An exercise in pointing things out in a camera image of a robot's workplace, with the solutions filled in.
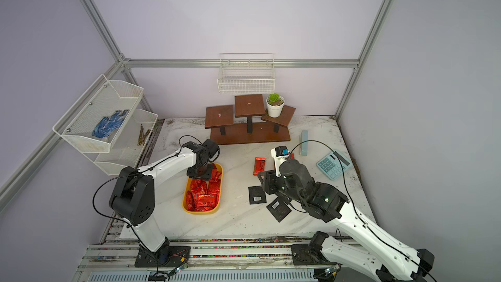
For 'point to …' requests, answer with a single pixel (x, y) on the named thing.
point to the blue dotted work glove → (107, 125)
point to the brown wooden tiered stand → (246, 121)
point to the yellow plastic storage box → (203, 196)
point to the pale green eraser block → (304, 145)
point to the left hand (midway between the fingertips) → (200, 178)
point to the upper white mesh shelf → (94, 121)
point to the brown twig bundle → (141, 137)
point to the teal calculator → (331, 166)
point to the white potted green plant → (274, 104)
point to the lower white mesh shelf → (125, 150)
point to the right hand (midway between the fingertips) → (264, 177)
